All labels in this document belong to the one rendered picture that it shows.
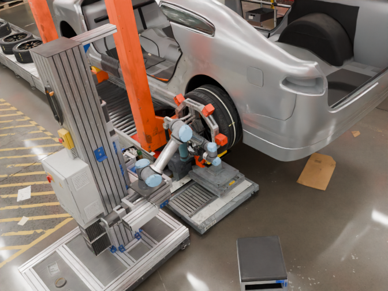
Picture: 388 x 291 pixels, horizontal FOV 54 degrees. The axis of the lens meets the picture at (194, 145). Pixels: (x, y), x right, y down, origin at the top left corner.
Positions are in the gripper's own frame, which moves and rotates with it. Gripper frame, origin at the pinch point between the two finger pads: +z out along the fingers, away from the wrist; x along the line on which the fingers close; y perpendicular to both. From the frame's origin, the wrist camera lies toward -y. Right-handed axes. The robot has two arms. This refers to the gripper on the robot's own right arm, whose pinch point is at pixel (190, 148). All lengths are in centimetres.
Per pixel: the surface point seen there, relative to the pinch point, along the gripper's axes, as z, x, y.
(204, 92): 15, -36, 35
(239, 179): -8, -51, -67
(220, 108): -5.7, -35.1, 25.7
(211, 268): -56, 38, -83
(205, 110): -2.4, -20.5, 29.8
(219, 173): 9, -38, -61
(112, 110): 214, -33, -57
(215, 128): -9.8, -22.5, 13.1
